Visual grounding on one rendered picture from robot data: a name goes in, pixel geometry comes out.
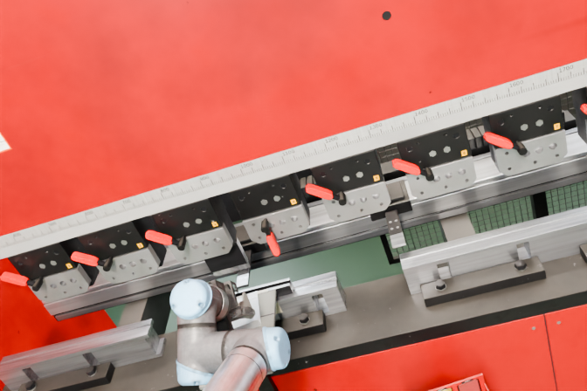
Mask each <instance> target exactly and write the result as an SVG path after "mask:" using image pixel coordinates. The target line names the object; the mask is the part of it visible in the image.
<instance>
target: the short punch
mask: <svg viewBox="0 0 587 391"><path fill-rule="evenodd" d="M204 261H205V263H207V265H208V267H209V269H210V271H211V273H212V272H213V273H214V275H215V277H216V276H220V275H224V274H226V273H230V272H234V271H239V270H243V269H246V268H250V267H251V266H250V265H249V263H248V258H247V256H246V254H245V252H244V250H243V248H242V246H241V244H240V242H239V240H238V238H236V239H235V245H234V246H233V247H231V250H230V251H229V253H227V254H224V255H220V256H217V257H211V258H208V259H205V260H204Z"/></svg>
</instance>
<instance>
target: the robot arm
mask: <svg viewBox="0 0 587 391"><path fill-rule="evenodd" d="M232 284H234V286H235V290H234V288H233V285H232ZM235 292H236V293H238V287H237V284H236V283H234V282H232V281H231V280H230V281H227V282H224V283H222V282H219V281H217V280H216V279H214V280H211V281H210V282H208V283H206V282H204V281H203V280H200V279H190V278H188V279H185V280H183V281H181V282H179V283H178V284H177V285H176V286H175V287H174V289H173V290H172V292H171V294H170V300H169V301H170V306H171V308H172V310H173V312H174V313H175V314H176V315H177V360H176V370H177V380H178V382H179V384H181V385H182V386H196V385H206V386H205V388H204V390H203V391H258V389H259V387H260V385H261V383H262V381H263V380H264V379H265V377H266V374H267V373H268V371H270V370H273V371H276V370H280V369H284V368H285V367H286V366H287V365H288V363H289V361H290V355H291V347H290V341H289V338H288V335H287V333H286V331H285V330H284V329H283V328H281V327H265V326H263V328H253V329H242V330H234V328H233V326H232V321H235V320H238V319H252V318H253V317H254V315H255V314H256V313H255V310H254V309H252V306H251V303H250V301H249V298H248V297H247V295H246V293H244V292H243V293H242V301H239V302H238V301H237V298H236V294H235Z"/></svg>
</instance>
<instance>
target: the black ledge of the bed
mask: <svg viewBox="0 0 587 391"><path fill-rule="evenodd" d="M542 265H543V267H544V269H545V271H546V278H545V279H541V280H537V281H534V282H530V283H526V284H522V285H516V286H512V287H508V288H505V289H501V290H497V291H493V292H487V293H483V294H480V295H475V296H472V297H468V298H462V299H458V300H454V301H450V302H446V303H443V304H439V305H433V306H428V307H426V306H425V302H424V298H423V294H422V292H420V293H417V294H412V295H411V293H410V290H409V287H408V285H407V282H406V279H405V276H404V274H403V273H402V274H398V275H395V276H391V277H387V278H381V279H378V280H375V281H371V282H368V283H364V284H360V285H354V286H350V287H347V288H343V290H344V293H345V295H346V304H347V311H345V312H338V313H335V314H331V315H328V316H326V327H327V331H326V332H323V333H317V334H312V335H308V336H305V337H301V338H298V339H294V340H289V341H290V347H291V355H290V361H289V363H288V365H287V366H286V367H285V368H284V369H280V370H276V371H273V373H272V374H270V376H274V375H278V374H285V373H289V372H293V371H297V370H301V369H305V368H309V367H316V366H319V365H323V364H328V363H331V362H335V361H339V360H346V359H350V358H354V357H358V356H362V355H365V354H370V353H376V352H381V351H384V350H388V349H392V348H396V347H400V346H407V345H410V344H415V343H418V342H422V341H427V340H434V339H437V338H441V337H445V336H449V335H453V334H457V333H463V332H468V331H472V330H475V329H480V328H483V327H487V326H494V325H498V324H502V323H506V322H509V321H514V320H518V319H525V318H528V317H533V316H536V315H540V314H544V313H548V312H555V311H559V310H562V309H567V308H571V307H574V306H579V305H585V304H587V264H586V263H585V261H584V259H583V257H582V256H581V254H576V255H573V256H569V257H562V258H558V259H555V260H551V261H548V262H544V263H542ZM158 336H159V338H160V339H161V338H165V339H166V343H165V347H164V350H163V354H162V356H160V357H156V358H153V359H149V360H143V361H139V362H136V363H132V364H128V365H125V366H121V367H116V368H115V370H114V374H113V377H112V380H111V382H110V383H109V384H105V385H101V386H98V387H94V388H88V389H84V390H80V391H203V390H200V388H199V385H196V386H182V385H181V384H179V382H178V380H177V370H176V360H177V331H174V332H171V333H165V334H161V335H158Z"/></svg>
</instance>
